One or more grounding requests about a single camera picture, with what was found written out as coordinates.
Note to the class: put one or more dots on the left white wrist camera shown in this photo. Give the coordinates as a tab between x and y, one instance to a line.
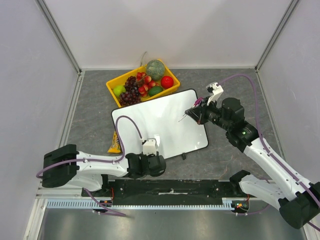
150	145

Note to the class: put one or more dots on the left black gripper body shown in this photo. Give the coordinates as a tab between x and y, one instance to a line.
142	156

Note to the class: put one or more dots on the left aluminium frame post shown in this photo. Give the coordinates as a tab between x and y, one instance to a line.
58	34

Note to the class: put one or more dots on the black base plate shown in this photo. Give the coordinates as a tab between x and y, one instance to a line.
168	192

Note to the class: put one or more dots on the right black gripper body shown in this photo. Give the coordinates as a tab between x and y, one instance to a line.
201	114

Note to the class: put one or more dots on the green netted melon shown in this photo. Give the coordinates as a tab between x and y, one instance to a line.
155	69

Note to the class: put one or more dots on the red apple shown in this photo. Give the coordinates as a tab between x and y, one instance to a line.
166	82

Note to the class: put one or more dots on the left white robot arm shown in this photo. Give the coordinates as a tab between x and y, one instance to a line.
68	166

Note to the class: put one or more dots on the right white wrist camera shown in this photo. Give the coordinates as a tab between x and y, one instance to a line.
215	91

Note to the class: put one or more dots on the yellow candy packet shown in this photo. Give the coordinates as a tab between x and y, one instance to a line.
115	147

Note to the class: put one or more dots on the red peach slices cluster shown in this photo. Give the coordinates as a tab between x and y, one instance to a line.
144	83

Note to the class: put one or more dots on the green avocado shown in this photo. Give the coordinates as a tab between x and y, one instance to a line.
155	90

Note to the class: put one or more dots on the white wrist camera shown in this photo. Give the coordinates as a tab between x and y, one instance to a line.
150	145
215	91

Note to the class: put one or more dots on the white whiteboard black frame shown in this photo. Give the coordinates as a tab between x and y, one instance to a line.
162	119

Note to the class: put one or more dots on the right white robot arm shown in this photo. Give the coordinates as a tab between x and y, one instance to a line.
296	197

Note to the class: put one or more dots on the dark purple grape bunch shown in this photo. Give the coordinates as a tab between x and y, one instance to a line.
131	94

